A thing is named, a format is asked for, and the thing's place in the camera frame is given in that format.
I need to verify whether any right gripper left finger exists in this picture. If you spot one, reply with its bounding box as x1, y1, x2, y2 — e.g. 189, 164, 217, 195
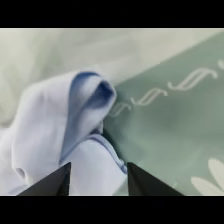
18, 161, 72, 197

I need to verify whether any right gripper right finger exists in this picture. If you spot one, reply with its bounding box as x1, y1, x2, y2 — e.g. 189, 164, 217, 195
126, 162, 185, 197

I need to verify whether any light blue shirt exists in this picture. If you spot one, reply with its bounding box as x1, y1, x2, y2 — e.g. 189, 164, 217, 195
0, 69, 129, 197

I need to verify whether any pale green garment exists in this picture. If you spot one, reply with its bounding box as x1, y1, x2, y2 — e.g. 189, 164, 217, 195
0, 28, 224, 129

